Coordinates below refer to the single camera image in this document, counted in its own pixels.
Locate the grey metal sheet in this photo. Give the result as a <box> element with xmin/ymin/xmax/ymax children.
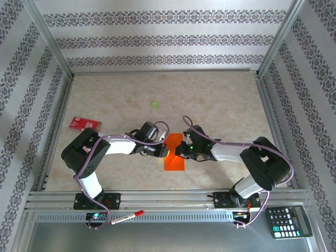
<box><xmin>15</xmin><ymin>212</ymin><xmax>323</xmax><ymax>252</ymax></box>

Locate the red-capped marker pen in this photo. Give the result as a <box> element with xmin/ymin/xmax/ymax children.
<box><xmin>109</xmin><ymin>209</ymin><xmax>145</xmax><ymax>226</ymax></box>

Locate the red card box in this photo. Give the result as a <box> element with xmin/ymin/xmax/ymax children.
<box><xmin>69</xmin><ymin>116</ymin><xmax>102</xmax><ymax>132</ymax></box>

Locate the black desk calculator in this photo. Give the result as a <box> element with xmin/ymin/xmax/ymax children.
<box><xmin>265</xmin><ymin>206</ymin><xmax>313</xmax><ymax>239</ymax></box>

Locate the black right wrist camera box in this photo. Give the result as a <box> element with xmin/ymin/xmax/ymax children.
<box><xmin>183</xmin><ymin>125</ymin><xmax>211</xmax><ymax>148</ymax></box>

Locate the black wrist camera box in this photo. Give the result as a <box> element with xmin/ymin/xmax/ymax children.
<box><xmin>183</xmin><ymin>125</ymin><xmax>211</xmax><ymax>148</ymax></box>
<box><xmin>139</xmin><ymin>121</ymin><xmax>160</xmax><ymax>142</ymax></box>

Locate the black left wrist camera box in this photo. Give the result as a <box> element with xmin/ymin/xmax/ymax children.
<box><xmin>139</xmin><ymin>121</ymin><xmax>160</xmax><ymax>142</ymax></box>

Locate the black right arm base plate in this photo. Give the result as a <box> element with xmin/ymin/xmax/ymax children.
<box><xmin>214</xmin><ymin>191</ymin><xmax>260</xmax><ymax>209</ymax></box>

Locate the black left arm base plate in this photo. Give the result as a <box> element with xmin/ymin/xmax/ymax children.
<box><xmin>73</xmin><ymin>193</ymin><xmax>121</xmax><ymax>211</ymax></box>

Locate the grey slotted cable duct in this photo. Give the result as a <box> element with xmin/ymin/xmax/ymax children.
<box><xmin>35</xmin><ymin>212</ymin><xmax>236</xmax><ymax>223</ymax></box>

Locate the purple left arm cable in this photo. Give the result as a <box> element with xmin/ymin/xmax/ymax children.
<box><xmin>74</xmin><ymin>120</ymin><xmax>169</xmax><ymax>229</ymax></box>

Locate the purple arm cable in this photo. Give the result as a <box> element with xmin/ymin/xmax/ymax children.
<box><xmin>182</xmin><ymin>115</ymin><xmax>294</xmax><ymax>228</ymax></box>
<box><xmin>74</xmin><ymin>120</ymin><xmax>169</xmax><ymax>229</ymax></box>

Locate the aluminium table end rail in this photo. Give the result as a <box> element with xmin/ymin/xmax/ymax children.
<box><xmin>70</xmin><ymin>68</ymin><xmax>259</xmax><ymax>77</ymax></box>

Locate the aluminium table side rail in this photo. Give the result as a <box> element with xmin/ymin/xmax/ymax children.
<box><xmin>256</xmin><ymin>73</ymin><xmax>299</xmax><ymax>190</ymax></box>
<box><xmin>36</xmin><ymin>75</ymin><xmax>75</xmax><ymax>192</ymax></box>

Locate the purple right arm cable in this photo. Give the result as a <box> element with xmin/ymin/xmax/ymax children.
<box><xmin>182</xmin><ymin>115</ymin><xmax>294</xmax><ymax>228</ymax></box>

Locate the aluminium frame post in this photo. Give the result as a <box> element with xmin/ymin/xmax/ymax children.
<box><xmin>256</xmin><ymin>0</ymin><xmax>308</xmax><ymax>78</ymax></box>
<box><xmin>22</xmin><ymin>0</ymin><xmax>75</xmax><ymax>79</ymax></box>

